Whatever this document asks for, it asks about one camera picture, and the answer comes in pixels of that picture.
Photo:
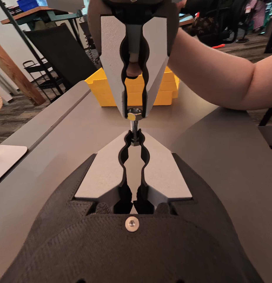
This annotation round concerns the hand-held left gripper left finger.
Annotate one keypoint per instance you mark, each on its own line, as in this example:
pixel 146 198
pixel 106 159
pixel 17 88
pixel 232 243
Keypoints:
pixel 100 176

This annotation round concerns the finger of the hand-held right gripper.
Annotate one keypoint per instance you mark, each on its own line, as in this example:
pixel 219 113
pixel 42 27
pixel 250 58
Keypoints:
pixel 158 55
pixel 110 55

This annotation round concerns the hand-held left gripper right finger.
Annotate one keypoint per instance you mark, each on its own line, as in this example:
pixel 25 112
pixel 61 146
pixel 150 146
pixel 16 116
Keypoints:
pixel 167 176

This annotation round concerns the yellow plastic bin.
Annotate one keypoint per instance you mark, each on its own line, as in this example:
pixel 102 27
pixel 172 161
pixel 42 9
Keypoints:
pixel 102 97

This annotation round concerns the steel hex bolt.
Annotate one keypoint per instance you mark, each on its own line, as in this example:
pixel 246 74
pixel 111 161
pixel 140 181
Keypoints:
pixel 134 128

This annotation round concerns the steel hex nut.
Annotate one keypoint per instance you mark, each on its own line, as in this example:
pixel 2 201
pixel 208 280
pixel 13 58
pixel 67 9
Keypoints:
pixel 132 116

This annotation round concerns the person's right forearm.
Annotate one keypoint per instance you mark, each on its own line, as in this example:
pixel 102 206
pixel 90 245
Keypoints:
pixel 215 73

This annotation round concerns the person's right hand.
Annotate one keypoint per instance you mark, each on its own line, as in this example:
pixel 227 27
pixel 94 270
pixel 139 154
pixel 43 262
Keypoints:
pixel 133 69

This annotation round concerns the black leaning panel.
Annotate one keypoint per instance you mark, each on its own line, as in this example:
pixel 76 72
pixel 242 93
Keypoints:
pixel 61 50

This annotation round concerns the black utility cart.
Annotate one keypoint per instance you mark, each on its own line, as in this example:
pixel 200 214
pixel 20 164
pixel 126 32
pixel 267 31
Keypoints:
pixel 47 84

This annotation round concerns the blue storage bin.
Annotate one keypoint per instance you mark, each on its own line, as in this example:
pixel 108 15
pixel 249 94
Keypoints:
pixel 26 3

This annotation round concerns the black slanted pole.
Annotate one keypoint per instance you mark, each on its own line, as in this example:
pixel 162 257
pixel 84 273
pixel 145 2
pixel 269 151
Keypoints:
pixel 13 22

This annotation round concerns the wooden desk with teal frame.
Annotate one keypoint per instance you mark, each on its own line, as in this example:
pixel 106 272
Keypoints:
pixel 34 12

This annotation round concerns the wooden post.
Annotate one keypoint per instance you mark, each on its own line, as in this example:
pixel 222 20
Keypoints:
pixel 16 73

